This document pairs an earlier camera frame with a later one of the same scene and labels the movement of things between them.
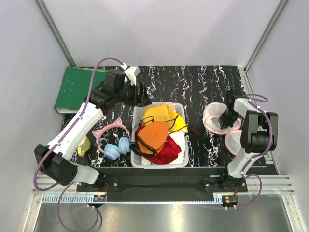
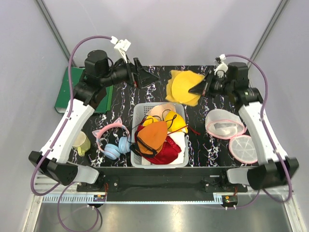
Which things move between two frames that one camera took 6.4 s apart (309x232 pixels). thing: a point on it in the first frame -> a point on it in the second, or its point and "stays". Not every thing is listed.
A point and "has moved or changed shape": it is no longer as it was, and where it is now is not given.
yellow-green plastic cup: x=83 y=147 stays
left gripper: x=139 y=100 -> x=139 y=76
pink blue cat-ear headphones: x=111 y=151 stays
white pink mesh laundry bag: x=211 y=113 has moved or changed shape
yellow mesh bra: x=154 y=113 -> x=179 y=84
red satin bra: x=168 y=154 stays
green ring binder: x=76 y=87 stays
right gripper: x=224 y=123 -> x=201 y=88
